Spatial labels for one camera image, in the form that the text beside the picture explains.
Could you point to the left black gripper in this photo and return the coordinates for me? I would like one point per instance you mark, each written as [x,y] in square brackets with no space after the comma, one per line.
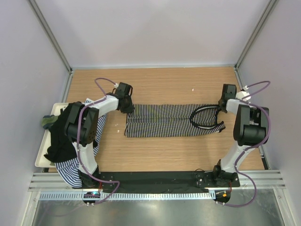
[130,108]

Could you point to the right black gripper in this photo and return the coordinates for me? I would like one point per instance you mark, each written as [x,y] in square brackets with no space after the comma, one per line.
[225,111]

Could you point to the black white striped tank top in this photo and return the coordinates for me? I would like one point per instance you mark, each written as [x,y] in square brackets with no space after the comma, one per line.
[187,120]

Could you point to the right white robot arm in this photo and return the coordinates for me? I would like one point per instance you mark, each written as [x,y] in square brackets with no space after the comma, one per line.
[251,129]

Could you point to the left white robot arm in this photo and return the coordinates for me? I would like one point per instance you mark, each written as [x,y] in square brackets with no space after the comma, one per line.
[81,127]

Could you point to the blue white striped tank top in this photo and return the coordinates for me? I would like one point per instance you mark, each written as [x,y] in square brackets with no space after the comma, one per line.
[69,170]

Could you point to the green striped garment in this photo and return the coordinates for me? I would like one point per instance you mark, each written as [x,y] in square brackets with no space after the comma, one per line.
[48,120]

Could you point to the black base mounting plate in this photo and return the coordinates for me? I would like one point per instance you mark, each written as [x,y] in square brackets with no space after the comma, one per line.
[170,182]

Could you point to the white plastic tray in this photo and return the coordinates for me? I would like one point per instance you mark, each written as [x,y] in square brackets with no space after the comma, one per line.
[41,161]

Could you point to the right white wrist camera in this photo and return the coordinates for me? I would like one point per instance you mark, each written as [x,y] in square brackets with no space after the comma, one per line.
[243,94]

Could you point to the white slotted cable duct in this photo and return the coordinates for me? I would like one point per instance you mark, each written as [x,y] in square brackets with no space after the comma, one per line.
[93,196]

